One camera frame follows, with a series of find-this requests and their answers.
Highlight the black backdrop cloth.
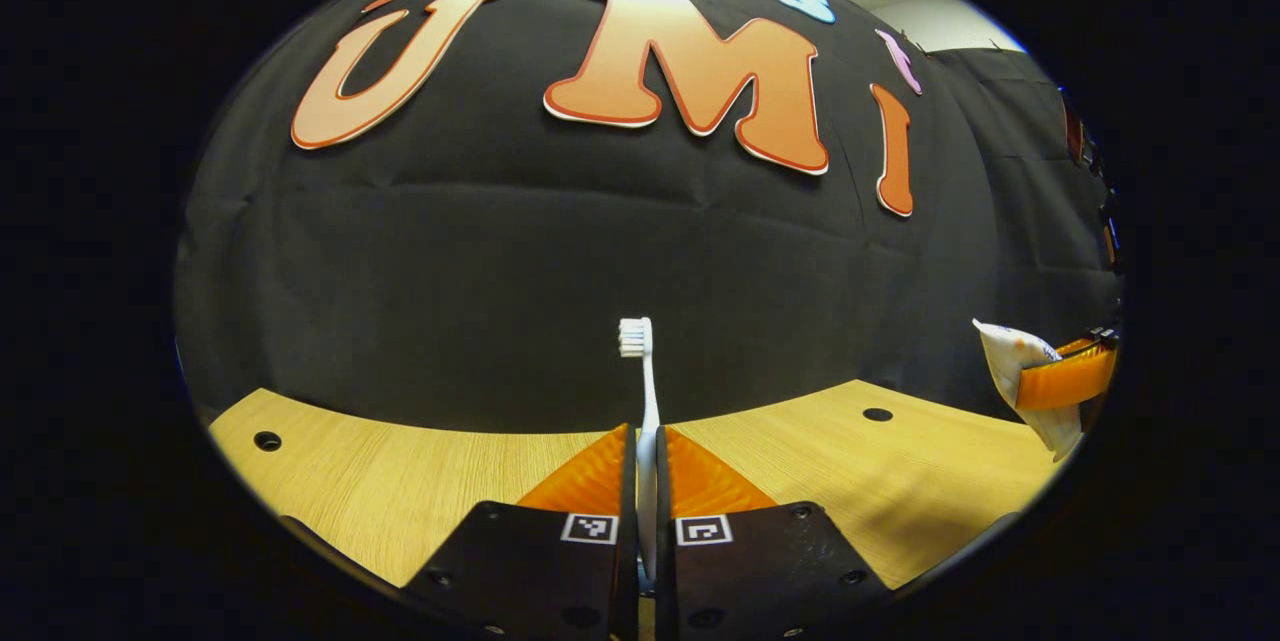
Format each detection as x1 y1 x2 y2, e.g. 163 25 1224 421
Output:
172 0 1126 437

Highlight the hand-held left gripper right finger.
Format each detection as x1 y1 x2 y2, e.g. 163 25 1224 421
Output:
656 424 896 641

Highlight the white toothbrush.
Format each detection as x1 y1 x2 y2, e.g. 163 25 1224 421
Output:
617 317 663 594

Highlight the white toothpaste tube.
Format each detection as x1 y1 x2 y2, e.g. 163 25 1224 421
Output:
973 319 1084 462

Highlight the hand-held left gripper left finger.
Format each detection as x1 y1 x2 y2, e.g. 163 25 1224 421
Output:
400 423 641 641

